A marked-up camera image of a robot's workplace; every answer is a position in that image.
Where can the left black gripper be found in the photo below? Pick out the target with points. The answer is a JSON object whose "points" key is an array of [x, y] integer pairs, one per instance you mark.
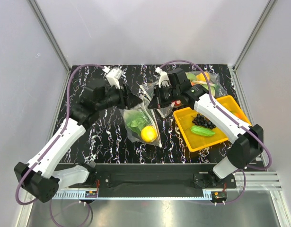
{"points": [[127, 99]]}

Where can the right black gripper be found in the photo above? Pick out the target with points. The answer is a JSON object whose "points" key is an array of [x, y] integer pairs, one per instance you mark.
{"points": [[154, 103]]}

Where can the green fake bok choy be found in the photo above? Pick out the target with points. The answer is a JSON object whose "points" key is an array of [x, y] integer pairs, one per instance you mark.
{"points": [[136, 119]]}

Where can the clear zip bag with lemon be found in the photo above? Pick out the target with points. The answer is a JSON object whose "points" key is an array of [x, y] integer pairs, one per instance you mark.
{"points": [[134, 134]]}

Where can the yellow fake lemon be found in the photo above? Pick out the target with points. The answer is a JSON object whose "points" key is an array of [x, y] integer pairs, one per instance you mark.
{"points": [[148, 134]]}

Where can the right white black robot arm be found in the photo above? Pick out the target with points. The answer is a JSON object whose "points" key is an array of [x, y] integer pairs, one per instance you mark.
{"points": [[246, 140]]}

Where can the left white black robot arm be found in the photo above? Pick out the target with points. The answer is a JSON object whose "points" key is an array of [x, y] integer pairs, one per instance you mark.
{"points": [[39, 176]]}

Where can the black fake grape bunch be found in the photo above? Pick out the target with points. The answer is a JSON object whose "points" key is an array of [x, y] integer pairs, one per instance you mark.
{"points": [[201, 120]]}

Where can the green fake bitter gourd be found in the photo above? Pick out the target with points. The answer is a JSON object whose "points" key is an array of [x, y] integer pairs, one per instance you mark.
{"points": [[201, 131]]}

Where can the black marble pattern mat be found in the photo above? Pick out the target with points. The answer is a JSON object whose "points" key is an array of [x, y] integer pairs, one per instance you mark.
{"points": [[109, 140]]}

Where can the yellow plastic tray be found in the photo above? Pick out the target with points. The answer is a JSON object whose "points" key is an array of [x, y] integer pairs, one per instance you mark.
{"points": [[198, 137]]}

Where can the left small connector board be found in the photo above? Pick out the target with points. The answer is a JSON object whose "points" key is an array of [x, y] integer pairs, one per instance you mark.
{"points": [[91, 194]]}

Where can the small connector board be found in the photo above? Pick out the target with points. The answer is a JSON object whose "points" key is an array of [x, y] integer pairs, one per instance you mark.
{"points": [[91, 194], [219, 196]]}

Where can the right small connector board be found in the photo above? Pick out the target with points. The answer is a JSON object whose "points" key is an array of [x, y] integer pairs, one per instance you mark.
{"points": [[219, 196]]}

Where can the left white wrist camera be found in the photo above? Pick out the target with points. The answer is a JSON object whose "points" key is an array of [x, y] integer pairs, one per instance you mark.
{"points": [[112, 76]]}

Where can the slotted white cable duct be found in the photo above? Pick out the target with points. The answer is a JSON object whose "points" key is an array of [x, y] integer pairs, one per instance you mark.
{"points": [[104, 194]]}

